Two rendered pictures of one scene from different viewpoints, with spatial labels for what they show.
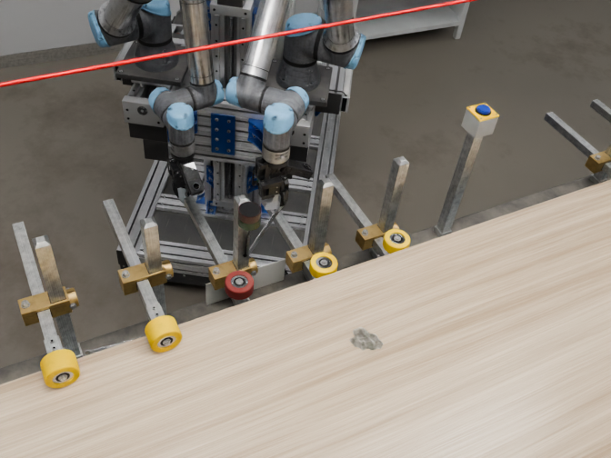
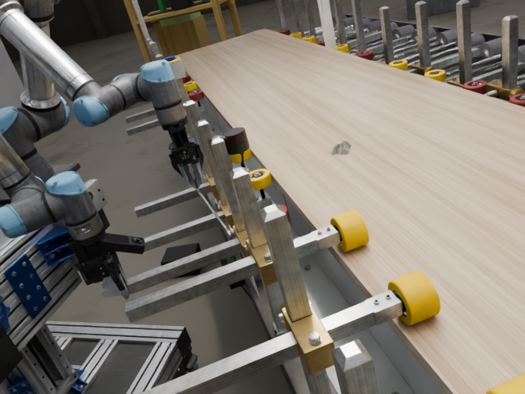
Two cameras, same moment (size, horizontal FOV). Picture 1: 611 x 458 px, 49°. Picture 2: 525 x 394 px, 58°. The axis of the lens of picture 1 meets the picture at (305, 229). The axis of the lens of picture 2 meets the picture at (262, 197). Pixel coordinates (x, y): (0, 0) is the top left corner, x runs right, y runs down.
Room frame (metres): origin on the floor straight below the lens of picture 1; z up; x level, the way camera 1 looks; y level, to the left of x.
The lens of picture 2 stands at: (0.77, 1.17, 1.52)
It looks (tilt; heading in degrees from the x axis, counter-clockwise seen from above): 28 degrees down; 293
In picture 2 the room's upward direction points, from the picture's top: 15 degrees counter-clockwise
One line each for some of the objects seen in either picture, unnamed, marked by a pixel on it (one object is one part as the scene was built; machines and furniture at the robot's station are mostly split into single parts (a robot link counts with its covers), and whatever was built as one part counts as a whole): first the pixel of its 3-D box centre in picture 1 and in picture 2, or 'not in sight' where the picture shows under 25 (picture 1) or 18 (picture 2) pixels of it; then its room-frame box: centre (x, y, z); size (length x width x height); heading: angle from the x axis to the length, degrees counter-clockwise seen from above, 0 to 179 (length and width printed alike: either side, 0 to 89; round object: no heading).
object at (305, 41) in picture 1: (304, 36); (8, 133); (1.98, 0.08, 1.20); 0.13 x 0.12 x 0.14; 75
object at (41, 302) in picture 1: (49, 304); (306, 331); (0.99, 0.62, 0.94); 0.14 x 0.06 x 0.05; 122
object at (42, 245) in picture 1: (58, 303); (302, 325); (1.00, 0.60, 0.94); 0.04 x 0.04 x 0.48; 32
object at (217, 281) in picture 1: (234, 273); (248, 238); (1.25, 0.19, 0.84); 0.14 x 0.06 x 0.05; 122
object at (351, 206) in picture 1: (359, 218); (194, 192); (1.58, -0.17, 0.80); 0.44 x 0.03 x 0.04; 32
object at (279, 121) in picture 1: (278, 126); (160, 84); (1.40, 0.10, 1.27); 0.09 x 0.08 x 0.11; 165
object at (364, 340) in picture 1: (366, 338); (341, 146); (1.03, -0.19, 0.91); 0.09 x 0.07 x 0.02; 66
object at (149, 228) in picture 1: (155, 282); (266, 264); (1.13, 0.39, 0.91); 0.04 x 0.04 x 0.48; 32
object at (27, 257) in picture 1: (37, 291); (280, 349); (1.02, 0.66, 0.95); 0.50 x 0.04 x 0.04; 32
